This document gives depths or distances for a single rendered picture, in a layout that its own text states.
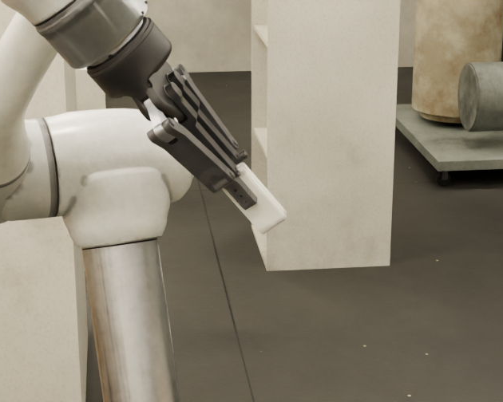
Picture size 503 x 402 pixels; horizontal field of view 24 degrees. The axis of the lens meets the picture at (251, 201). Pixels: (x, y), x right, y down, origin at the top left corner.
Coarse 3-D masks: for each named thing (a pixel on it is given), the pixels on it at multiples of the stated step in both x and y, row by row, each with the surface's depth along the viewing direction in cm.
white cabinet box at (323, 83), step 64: (256, 0) 555; (320, 0) 500; (384, 0) 503; (256, 64) 565; (320, 64) 509; (384, 64) 512; (256, 128) 573; (320, 128) 518; (384, 128) 522; (320, 192) 528; (384, 192) 531; (320, 256) 538; (384, 256) 541
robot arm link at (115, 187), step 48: (96, 144) 147; (144, 144) 150; (96, 192) 147; (144, 192) 149; (96, 240) 149; (144, 240) 151; (96, 288) 151; (144, 288) 151; (96, 336) 152; (144, 336) 150; (144, 384) 150
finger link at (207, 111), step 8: (184, 72) 111; (192, 88) 110; (200, 96) 111; (200, 104) 111; (208, 104) 112; (208, 112) 111; (216, 120) 111; (224, 128) 112; (224, 136) 111; (232, 136) 113; (232, 144) 112
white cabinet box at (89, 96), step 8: (80, 72) 616; (80, 80) 617; (88, 80) 618; (80, 88) 618; (88, 88) 619; (96, 88) 619; (80, 96) 620; (88, 96) 620; (96, 96) 621; (104, 96) 621; (80, 104) 621; (88, 104) 622; (96, 104) 622; (104, 104) 623
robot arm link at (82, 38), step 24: (96, 0) 98; (120, 0) 99; (144, 0) 103; (48, 24) 99; (72, 24) 98; (96, 24) 98; (120, 24) 99; (72, 48) 100; (96, 48) 99; (120, 48) 101
